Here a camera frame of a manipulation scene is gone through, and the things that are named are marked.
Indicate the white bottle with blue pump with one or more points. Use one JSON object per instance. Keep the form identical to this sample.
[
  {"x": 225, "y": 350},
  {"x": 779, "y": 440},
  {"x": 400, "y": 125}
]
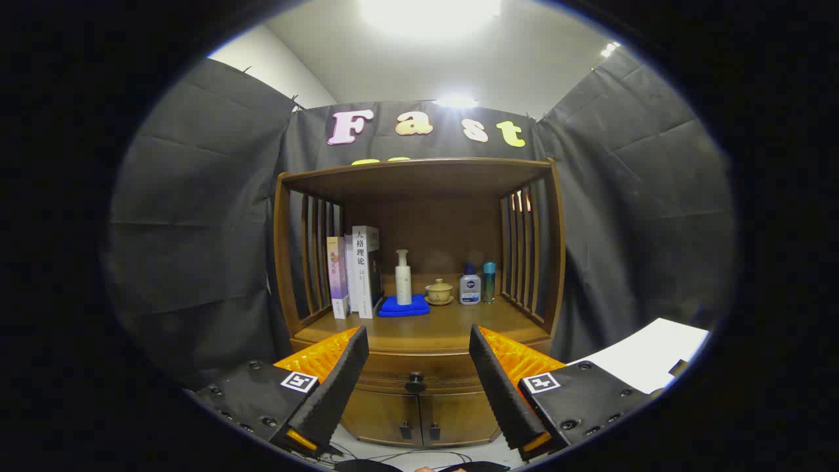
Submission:
[{"x": 469, "y": 288}]

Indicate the wooden cabinet door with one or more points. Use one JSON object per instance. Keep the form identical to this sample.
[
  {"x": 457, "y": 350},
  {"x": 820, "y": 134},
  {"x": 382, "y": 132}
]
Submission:
[
  {"x": 459, "y": 416},
  {"x": 380, "y": 416}
]

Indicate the pink purple book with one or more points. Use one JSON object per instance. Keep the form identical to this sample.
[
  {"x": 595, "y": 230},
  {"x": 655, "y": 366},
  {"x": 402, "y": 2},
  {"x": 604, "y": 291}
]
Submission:
[{"x": 336, "y": 275}]

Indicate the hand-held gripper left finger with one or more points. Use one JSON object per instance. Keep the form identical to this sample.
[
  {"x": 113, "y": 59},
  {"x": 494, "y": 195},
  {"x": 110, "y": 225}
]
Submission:
[{"x": 341, "y": 380}]

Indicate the large bright ceiling light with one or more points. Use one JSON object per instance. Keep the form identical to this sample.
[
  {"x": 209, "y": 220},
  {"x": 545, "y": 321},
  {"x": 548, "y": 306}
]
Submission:
[{"x": 426, "y": 13}]

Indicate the brown wooden cabinet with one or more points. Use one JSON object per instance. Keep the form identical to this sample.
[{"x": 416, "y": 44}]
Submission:
[{"x": 426, "y": 196}]

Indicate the small ceiling light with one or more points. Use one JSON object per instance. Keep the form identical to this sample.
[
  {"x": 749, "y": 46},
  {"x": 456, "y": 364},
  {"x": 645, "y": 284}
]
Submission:
[{"x": 609, "y": 49}]

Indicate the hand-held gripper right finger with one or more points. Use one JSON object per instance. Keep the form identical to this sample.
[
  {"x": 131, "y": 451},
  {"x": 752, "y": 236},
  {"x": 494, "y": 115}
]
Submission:
[{"x": 501, "y": 393}]

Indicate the slim teal bottle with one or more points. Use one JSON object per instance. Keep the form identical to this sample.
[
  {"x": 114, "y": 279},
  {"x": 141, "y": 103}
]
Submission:
[{"x": 489, "y": 282}]

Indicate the wooden countertop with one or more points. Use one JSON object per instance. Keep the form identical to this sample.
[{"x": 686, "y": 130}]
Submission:
[{"x": 446, "y": 324}]

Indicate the wooden drawer with black knob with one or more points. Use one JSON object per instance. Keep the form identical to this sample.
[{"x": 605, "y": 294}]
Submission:
[{"x": 419, "y": 364}]

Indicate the white flat panel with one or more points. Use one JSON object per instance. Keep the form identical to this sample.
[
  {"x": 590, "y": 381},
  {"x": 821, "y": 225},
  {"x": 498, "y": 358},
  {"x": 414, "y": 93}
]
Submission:
[{"x": 649, "y": 354}]

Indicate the beige lidded teacup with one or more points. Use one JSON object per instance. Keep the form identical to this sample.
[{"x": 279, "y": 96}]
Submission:
[{"x": 439, "y": 290}]

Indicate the person's dark shoe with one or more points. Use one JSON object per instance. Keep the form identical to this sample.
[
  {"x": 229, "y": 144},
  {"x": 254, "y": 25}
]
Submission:
[
  {"x": 472, "y": 467},
  {"x": 367, "y": 467}
]

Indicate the thick white book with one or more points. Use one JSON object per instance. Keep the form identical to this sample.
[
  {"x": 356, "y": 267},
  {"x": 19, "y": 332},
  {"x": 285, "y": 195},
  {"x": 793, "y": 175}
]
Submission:
[{"x": 362, "y": 275}]

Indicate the blue folded cloth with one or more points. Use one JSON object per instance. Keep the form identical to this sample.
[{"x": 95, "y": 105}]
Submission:
[{"x": 393, "y": 307}]

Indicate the beige saucer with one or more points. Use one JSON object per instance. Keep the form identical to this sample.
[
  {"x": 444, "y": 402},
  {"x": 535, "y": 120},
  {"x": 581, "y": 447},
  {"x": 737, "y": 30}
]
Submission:
[{"x": 439, "y": 303}]

